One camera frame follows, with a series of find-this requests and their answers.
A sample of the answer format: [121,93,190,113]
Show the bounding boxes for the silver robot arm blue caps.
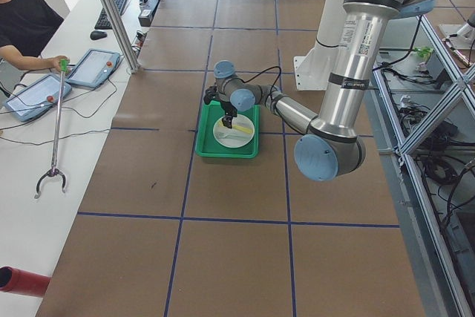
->
[203,0,436,181]

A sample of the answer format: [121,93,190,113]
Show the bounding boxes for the yellow plastic spoon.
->
[218,120,254,134]

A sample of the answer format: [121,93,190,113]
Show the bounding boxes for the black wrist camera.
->
[203,85,220,105]

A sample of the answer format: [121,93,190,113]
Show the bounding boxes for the left blue teach pendant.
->
[4,74,60,122]

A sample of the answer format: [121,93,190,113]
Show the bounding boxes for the white round plate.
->
[212,114,255,148]

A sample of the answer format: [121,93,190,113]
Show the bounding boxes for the aluminium frame post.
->
[100,0,140,73]

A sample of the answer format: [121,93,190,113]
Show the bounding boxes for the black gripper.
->
[220,101,238,128]

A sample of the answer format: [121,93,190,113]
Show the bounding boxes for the person's hand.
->
[48,55,70,73]

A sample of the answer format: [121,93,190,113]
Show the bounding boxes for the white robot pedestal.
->
[294,0,346,91]

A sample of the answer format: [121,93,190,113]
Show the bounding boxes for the blue teach pendant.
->
[4,74,60,122]
[66,48,121,88]

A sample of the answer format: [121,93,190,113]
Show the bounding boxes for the right blue teach pendant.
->
[66,48,121,88]

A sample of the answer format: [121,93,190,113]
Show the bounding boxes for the metal reacher grabber tool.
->
[33,71,66,199]

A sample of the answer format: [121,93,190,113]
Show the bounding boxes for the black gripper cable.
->
[243,65,283,101]

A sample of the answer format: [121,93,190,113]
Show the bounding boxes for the green plastic tray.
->
[195,101,259,159]

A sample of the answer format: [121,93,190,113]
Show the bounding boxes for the black keyboard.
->
[94,0,130,30]

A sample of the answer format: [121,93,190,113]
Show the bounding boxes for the red tube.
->
[1,267,50,298]

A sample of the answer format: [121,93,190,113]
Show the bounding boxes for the black computer mouse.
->
[90,30,108,41]

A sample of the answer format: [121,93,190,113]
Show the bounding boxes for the aluminium side frame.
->
[372,16,474,316]

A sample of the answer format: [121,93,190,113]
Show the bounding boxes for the person in black shirt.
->
[1,0,64,71]

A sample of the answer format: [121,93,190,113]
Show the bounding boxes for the brown paper table cover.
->
[38,0,425,316]

